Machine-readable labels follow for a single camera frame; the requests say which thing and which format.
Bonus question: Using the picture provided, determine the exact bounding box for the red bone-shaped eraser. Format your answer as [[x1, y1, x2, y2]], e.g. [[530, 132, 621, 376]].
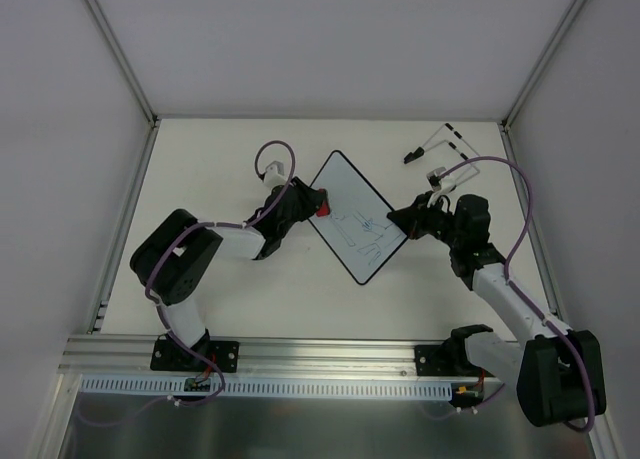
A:
[[315, 202, 331, 218]]

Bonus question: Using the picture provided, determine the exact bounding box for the white whiteboard black rim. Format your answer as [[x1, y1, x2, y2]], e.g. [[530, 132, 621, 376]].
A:
[[309, 150, 408, 286]]

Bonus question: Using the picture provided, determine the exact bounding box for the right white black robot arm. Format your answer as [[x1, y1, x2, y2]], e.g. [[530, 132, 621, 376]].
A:
[[387, 193, 606, 433]]

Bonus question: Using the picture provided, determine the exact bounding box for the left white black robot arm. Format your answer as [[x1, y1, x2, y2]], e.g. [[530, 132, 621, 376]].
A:
[[129, 177, 330, 372]]

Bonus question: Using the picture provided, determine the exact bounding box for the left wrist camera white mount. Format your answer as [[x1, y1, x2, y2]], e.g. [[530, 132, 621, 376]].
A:
[[262, 161, 287, 189]]

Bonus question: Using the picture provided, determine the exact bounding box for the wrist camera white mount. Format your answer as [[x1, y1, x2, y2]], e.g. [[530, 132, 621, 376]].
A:
[[427, 167, 456, 207], [262, 161, 287, 189]]

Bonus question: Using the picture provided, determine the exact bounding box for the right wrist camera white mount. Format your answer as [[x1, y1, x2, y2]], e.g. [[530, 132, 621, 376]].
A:
[[427, 167, 456, 207]]

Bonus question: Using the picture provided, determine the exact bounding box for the wire whiteboard stand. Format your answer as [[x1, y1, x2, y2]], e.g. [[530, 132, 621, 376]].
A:
[[402, 122, 480, 176]]

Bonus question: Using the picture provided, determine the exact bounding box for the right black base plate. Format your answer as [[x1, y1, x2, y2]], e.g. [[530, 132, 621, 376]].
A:
[[413, 343, 481, 378]]

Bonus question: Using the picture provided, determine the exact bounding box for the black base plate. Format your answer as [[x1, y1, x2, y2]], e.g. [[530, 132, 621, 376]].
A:
[[413, 343, 481, 378], [149, 336, 240, 373]]

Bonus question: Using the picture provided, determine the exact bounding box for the left aluminium frame post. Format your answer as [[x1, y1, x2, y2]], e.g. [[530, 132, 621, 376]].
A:
[[82, 0, 158, 126]]

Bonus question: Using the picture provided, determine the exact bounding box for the aluminium frame post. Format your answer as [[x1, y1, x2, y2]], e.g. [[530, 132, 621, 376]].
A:
[[501, 0, 588, 131], [82, 0, 158, 126]]

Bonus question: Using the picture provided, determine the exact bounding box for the white slotted cable duct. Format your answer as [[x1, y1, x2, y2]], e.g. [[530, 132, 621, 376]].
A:
[[79, 374, 453, 402]]

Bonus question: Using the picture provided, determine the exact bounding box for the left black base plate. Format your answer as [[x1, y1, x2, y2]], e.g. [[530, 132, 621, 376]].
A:
[[149, 336, 240, 373]]

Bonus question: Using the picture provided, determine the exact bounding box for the right aluminium frame post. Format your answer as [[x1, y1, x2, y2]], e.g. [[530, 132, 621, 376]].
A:
[[501, 0, 588, 131]]

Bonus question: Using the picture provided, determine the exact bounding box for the aluminium mounting rail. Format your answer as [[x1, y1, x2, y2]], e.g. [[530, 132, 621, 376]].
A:
[[57, 334, 429, 381]]

